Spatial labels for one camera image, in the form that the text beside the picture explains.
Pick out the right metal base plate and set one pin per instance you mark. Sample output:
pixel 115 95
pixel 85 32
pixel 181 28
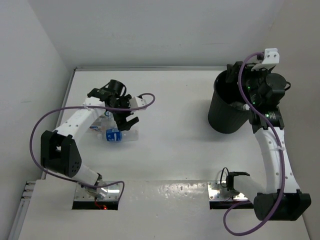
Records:
pixel 217 193

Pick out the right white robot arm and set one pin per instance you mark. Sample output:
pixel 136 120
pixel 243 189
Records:
pixel 199 125

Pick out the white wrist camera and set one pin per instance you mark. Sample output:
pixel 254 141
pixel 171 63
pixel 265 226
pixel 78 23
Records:
pixel 137 103
pixel 271 58

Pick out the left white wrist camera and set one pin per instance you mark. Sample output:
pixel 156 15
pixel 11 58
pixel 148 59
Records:
pixel 137 103

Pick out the clear bottle blue white label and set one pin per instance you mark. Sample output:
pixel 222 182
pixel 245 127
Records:
pixel 105 117

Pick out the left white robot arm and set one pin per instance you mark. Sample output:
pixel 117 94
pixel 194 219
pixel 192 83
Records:
pixel 59 152

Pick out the metal base plate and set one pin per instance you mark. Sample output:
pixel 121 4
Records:
pixel 106 194
pixel 217 193

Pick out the blue label plastic bottle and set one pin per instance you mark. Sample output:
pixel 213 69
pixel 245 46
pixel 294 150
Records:
pixel 113 135

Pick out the black ribbed waste bin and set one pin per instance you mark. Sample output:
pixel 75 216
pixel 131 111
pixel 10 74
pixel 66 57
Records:
pixel 222 117

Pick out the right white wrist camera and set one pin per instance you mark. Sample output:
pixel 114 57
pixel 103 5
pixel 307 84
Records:
pixel 271 58

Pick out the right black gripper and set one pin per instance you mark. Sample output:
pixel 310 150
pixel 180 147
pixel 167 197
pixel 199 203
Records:
pixel 247 71

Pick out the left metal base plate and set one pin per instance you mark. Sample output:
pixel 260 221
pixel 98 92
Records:
pixel 106 194

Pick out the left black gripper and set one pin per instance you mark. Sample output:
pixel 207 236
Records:
pixel 121 121

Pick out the clear bottle red blue label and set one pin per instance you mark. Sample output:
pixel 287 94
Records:
pixel 96 128

